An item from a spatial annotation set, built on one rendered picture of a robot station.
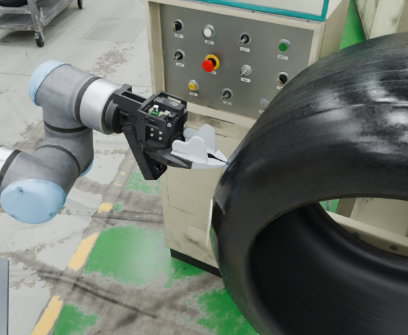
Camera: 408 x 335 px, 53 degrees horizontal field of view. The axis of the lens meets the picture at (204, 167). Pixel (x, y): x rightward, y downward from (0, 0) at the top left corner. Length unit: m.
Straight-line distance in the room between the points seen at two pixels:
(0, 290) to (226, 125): 0.87
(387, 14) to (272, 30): 3.07
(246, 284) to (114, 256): 1.55
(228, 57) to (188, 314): 1.14
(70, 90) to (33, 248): 1.64
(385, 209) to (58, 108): 0.71
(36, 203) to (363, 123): 0.51
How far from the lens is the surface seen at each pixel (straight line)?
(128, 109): 0.69
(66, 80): 0.75
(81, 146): 0.81
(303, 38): 1.23
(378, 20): 4.28
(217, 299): 1.97
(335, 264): 0.94
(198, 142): 0.64
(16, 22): 4.57
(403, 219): 1.01
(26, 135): 3.13
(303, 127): 0.47
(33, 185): 0.70
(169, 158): 0.66
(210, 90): 1.42
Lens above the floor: 1.66
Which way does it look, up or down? 40 degrees down
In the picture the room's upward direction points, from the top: straight up
